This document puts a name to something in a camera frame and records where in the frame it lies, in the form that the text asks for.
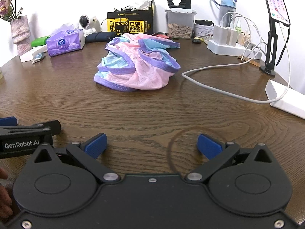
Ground small wrapped packet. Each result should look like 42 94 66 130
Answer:
32 52 46 64

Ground white looped cable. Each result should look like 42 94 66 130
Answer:
220 11 262 61

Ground white crumpled cloth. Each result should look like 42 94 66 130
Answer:
124 0 152 11

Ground black yellow cardboard box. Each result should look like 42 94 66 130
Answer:
106 0 155 36

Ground white charger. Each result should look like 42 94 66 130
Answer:
225 27 238 47
213 24 227 46

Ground black phone stand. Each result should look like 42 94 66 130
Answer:
259 17 291 77

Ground white tin box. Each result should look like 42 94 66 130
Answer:
193 20 215 39

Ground small wooden holder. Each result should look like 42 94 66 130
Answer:
238 31 250 46

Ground clear plastic seed container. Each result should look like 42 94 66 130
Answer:
164 7 197 40

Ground white rectangular box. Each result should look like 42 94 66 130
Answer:
265 79 305 120

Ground green case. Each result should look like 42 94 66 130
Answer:
31 35 51 48

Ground small spray bottle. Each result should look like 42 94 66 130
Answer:
234 18 242 44

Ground blue grey water bottle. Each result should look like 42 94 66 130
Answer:
210 0 238 29

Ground white security camera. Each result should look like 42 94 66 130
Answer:
79 14 98 37

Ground long white charging cable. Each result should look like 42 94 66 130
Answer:
181 23 291 104

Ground navy blue pouch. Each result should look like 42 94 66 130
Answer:
85 32 115 43

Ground pink textured vase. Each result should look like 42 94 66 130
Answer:
10 15 32 56

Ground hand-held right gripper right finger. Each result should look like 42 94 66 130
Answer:
185 134 274 183

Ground person's left hand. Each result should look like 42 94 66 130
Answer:
0 167 13 214

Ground purple tissue pack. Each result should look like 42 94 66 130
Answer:
46 24 86 58

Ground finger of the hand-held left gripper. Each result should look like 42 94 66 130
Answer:
0 120 61 136
0 116 18 126

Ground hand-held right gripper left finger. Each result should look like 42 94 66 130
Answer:
32 133 121 183

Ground smartphone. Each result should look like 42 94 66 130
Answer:
262 0 291 27

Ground small flat white box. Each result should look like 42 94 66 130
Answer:
19 46 48 63

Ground pink blue mesh vest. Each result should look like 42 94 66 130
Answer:
94 32 181 92

